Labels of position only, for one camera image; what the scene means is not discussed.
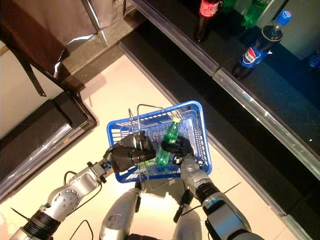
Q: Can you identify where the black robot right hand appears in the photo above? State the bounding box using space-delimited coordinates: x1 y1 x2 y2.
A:
160 136 195 161

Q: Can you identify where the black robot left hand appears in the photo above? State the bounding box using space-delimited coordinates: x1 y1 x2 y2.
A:
103 129 157 174

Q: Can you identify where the green plastic soda bottle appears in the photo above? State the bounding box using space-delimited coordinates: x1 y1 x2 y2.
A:
220 0 238 14
154 117 182 167
240 0 270 29

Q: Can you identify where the blue plastic shopping basket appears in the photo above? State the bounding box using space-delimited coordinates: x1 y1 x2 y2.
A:
106 100 214 191

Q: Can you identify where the silver robot left leg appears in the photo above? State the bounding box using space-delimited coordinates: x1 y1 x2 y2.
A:
99 186 143 240

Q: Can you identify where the silver robot leg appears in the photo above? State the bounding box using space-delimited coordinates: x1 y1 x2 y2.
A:
99 186 143 240
172 188 204 240

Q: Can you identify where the black store shelf unit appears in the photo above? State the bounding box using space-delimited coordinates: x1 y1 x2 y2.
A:
119 0 320 240

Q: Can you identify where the silver robot right leg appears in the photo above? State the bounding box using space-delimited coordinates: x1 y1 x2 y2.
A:
172 188 204 240

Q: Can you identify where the black glass-front cabinet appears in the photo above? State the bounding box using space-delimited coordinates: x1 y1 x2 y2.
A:
0 89 99 202

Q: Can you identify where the cola bottle blue label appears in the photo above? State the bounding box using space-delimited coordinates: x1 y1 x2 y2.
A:
306 48 320 70
230 9 294 80

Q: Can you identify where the cola bottle red label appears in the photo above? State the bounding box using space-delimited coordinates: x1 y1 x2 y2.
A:
193 0 224 44

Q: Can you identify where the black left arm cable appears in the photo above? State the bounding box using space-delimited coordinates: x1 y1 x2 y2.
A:
63 170 104 209

